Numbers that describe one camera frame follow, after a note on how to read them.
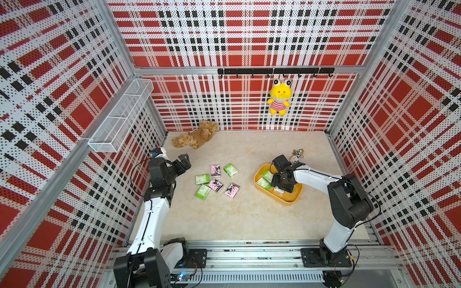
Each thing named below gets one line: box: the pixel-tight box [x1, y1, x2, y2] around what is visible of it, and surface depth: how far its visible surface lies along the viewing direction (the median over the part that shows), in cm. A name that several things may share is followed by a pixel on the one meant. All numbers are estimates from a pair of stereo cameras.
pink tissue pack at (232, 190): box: [224, 182, 241, 199], surface depth 93 cm
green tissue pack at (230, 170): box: [223, 163, 239, 177], surface depth 102 cm
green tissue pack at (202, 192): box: [194, 184, 211, 201], surface depth 93 cm
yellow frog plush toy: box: [267, 78, 293, 117], surface depth 95 cm
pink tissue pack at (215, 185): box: [207, 179, 224, 193], surface depth 95 cm
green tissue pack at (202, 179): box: [195, 174, 211, 186], surface depth 98 cm
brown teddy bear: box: [171, 120, 220, 150], surface depth 109 cm
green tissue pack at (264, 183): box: [255, 176, 272, 191], surface depth 95 cm
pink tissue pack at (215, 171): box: [210, 164, 221, 178], surface depth 100 cm
